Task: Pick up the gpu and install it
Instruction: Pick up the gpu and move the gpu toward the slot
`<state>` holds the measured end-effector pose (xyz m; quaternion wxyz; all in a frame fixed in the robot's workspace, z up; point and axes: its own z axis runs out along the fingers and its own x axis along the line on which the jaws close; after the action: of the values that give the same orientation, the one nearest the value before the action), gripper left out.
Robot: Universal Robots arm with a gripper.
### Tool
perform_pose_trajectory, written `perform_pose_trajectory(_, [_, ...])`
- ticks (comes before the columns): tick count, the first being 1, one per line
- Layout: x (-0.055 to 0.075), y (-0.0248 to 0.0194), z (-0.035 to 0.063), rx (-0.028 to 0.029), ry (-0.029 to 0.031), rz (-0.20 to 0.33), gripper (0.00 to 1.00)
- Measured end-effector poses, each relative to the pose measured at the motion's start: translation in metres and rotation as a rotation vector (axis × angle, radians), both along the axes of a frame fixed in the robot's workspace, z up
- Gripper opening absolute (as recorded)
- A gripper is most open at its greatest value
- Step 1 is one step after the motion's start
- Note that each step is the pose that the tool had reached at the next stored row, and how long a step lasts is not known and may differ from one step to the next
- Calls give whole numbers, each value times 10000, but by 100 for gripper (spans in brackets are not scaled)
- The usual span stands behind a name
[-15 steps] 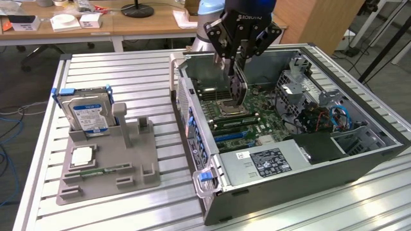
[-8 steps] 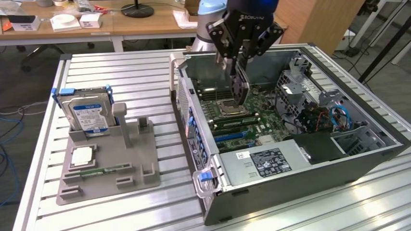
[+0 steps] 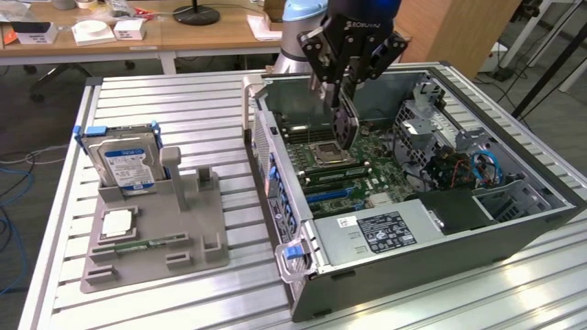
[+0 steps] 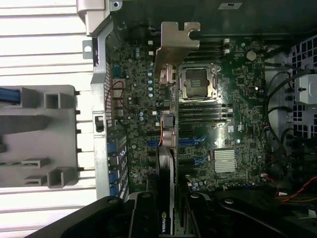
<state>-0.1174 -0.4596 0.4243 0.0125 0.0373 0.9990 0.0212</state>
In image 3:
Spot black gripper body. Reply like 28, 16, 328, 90
320, 0, 400, 69

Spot black graphics card metal bracket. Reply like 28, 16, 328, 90
308, 78, 362, 151

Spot white paper stack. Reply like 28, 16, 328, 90
245, 13, 282, 42

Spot cardboard box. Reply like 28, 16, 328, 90
262, 0, 288, 23

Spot wooden cabinet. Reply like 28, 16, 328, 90
393, 0, 524, 80

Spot beige case latch bar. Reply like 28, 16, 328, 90
241, 76, 265, 133

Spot black power brick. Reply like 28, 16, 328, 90
490, 67, 517, 83

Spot black round lamp base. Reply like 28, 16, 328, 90
172, 0, 221, 27

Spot perforated metal disk bay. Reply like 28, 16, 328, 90
392, 98, 464, 168

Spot metal CPU socket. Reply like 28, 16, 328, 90
306, 139, 353, 170

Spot green motherboard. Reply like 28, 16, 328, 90
274, 118, 425, 221

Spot black stand pole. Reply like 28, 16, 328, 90
509, 20, 587, 120

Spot RAM stick white label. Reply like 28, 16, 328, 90
301, 166, 372, 184

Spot small white labelled box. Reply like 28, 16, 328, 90
113, 19, 148, 41

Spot clear plastic bag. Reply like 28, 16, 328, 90
101, 0, 154, 19

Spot blue expansion slot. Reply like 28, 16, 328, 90
304, 187, 354, 205

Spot hard disk blue rails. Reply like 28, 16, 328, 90
72, 120, 162, 197

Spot black office chair base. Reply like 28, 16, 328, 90
21, 61, 96, 103

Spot grey power supply black label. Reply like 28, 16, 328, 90
305, 198, 446, 275

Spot blue case release tab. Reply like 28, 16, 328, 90
282, 244, 306, 261

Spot white box black lid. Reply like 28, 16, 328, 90
9, 21, 60, 45

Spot silver CPU chip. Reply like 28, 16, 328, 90
101, 211, 134, 238

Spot open black PC case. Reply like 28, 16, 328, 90
249, 67, 580, 323

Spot green RAM stick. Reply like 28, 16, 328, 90
112, 239, 169, 256

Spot grey parts rack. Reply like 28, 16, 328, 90
80, 146, 230, 294

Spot white table leg frame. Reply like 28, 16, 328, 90
497, 0, 587, 69

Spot wooden desk white frame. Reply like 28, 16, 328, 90
0, 0, 413, 75

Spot red wire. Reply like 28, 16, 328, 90
446, 159, 461, 188

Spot blue wire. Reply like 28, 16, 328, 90
469, 149, 505, 189

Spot grey disk bay bracket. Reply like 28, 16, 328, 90
470, 177, 559, 223

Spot white cable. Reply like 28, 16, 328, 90
0, 144, 69, 166

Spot blue cable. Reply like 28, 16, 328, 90
0, 168, 37, 296

